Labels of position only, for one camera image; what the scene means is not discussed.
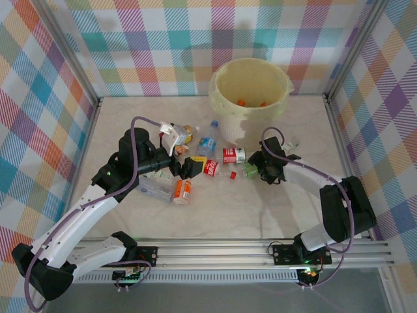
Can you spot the cream plastic bin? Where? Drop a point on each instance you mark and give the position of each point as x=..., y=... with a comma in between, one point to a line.
x=260, y=124

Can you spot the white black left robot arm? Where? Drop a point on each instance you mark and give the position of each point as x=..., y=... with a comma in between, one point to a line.
x=97, y=252

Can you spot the aluminium corner post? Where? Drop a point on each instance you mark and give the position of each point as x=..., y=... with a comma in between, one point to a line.
x=353, y=49
x=71, y=52

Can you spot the aluminium side rail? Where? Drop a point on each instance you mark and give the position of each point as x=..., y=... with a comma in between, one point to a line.
x=346, y=163
x=86, y=146

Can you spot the green-label plastic bottle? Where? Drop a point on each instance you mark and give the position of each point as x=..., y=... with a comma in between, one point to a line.
x=250, y=171

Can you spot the orange-label plastic bottle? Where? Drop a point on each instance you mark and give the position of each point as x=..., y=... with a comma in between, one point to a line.
x=182, y=192

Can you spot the small green-white label bottle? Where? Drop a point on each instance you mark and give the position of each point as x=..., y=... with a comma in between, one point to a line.
x=292, y=143
x=161, y=176

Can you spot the small circuit board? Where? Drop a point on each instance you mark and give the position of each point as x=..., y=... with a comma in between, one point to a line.
x=127, y=277
x=309, y=274

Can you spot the red-label clear bottle red cap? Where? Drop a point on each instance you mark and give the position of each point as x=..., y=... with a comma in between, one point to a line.
x=233, y=155

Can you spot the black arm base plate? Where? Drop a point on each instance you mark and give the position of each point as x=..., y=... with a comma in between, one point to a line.
x=283, y=254
x=146, y=256

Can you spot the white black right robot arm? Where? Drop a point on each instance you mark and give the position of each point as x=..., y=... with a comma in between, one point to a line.
x=335, y=212

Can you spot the aluminium front rail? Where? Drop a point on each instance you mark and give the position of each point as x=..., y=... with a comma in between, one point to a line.
x=211, y=252

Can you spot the large clear bluish bottle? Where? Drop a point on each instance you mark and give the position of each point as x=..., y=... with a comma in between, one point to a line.
x=153, y=190

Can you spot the small blue-label water bottle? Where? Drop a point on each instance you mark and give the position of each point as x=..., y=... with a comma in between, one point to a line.
x=207, y=142

